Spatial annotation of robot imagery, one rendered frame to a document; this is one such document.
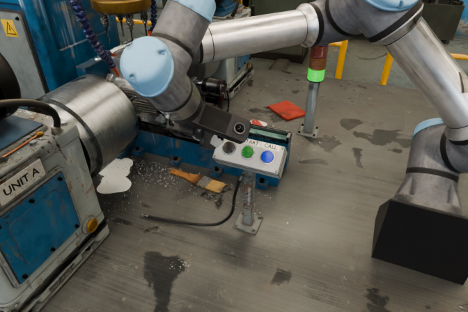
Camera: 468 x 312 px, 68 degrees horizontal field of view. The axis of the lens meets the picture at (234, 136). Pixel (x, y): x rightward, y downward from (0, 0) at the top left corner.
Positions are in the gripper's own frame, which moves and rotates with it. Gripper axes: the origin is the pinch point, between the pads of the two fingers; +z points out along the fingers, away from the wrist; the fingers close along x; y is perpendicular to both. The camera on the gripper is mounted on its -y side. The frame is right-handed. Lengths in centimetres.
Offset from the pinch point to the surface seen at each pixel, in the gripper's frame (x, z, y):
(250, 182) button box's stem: 5.6, 13.9, -5.6
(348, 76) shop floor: -177, 288, -10
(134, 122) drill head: -1.8, 9.7, 31.1
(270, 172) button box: 3.4, 6.0, -11.6
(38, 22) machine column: -22, -4, 66
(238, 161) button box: 2.8, 5.9, -3.4
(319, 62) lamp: -45, 37, -11
